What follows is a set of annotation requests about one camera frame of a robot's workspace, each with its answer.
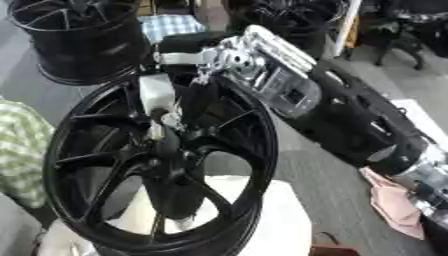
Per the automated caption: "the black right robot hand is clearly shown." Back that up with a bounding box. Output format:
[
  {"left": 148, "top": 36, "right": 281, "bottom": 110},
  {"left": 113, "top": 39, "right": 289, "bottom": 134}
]
[{"left": 138, "top": 30, "right": 245, "bottom": 135}]

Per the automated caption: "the black wheel rim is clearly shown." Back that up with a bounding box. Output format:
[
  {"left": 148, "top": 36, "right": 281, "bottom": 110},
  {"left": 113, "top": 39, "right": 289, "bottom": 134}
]
[
  {"left": 5, "top": 0, "right": 154, "bottom": 87},
  {"left": 222, "top": 0, "right": 354, "bottom": 58}
]

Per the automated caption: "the blue white checked cloth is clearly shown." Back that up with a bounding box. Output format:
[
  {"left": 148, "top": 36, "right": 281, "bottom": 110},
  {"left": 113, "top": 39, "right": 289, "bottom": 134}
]
[{"left": 138, "top": 14, "right": 207, "bottom": 45}]

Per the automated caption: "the white board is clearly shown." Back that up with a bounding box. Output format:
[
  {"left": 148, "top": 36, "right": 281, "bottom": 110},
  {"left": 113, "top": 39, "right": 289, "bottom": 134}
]
[{"left": 330, "top": 0, "right": 364, "bottom": 58}]

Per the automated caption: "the dark red bag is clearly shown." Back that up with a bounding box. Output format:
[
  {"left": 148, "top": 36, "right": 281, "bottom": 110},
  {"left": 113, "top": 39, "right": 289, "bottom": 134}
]
[{"left": 306, "top": 231, "right": 364, "bottom": 256}]

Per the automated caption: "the white pin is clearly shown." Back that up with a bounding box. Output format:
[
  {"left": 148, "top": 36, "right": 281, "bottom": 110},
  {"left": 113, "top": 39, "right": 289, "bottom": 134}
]
[{"left": 145, "top": 118, "right": 168, "bottom": 142}]

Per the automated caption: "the black chair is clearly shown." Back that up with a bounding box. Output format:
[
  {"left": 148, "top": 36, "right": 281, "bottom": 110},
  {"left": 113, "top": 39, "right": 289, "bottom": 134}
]
[{"left": 343, "top": 0, "right": 448, "bottom": 72}]

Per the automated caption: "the white foam stand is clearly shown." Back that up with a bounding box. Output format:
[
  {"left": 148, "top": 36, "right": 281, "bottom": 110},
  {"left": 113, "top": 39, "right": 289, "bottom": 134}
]
[{"left": 35, "top": 174, "right": 315, "bottom": 256}]

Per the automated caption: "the pink cloth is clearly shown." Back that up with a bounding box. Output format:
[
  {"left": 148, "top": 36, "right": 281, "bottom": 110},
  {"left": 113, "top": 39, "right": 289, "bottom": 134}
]
[{"left": 357, "top": 166, "right": 427, "bottom": 241}]

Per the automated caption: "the green white checked cloth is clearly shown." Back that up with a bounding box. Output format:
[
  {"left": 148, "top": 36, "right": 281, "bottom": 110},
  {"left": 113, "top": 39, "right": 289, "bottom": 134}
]
[{"left": 0, "top": 99, "right": 58, "bottom": 209}]

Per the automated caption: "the black spoked wheel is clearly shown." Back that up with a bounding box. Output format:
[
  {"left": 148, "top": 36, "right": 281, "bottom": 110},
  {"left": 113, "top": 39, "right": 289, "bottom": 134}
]
[{"left": 42, "top": 73, "right": 282, "bottom": 256}]

